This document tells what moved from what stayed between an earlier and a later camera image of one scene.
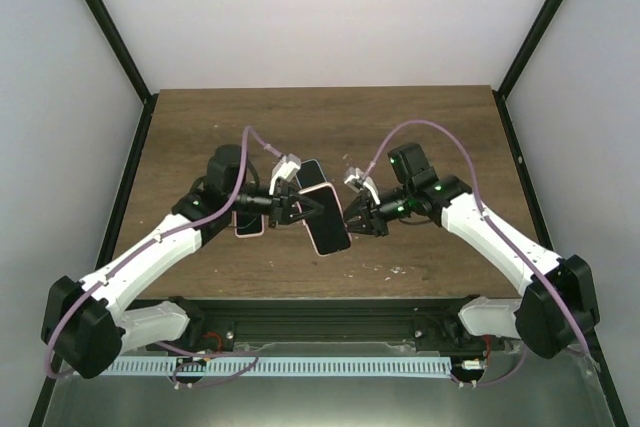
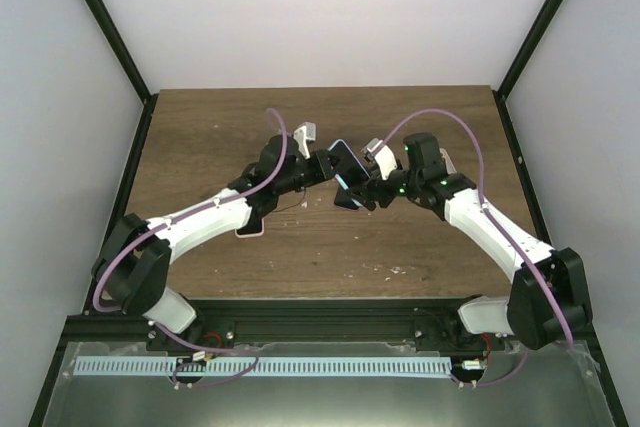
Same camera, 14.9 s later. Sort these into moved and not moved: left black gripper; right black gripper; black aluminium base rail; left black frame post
Moved: right black gripper; left black gripper
Not moved: black aluminium base rail; left black frame post
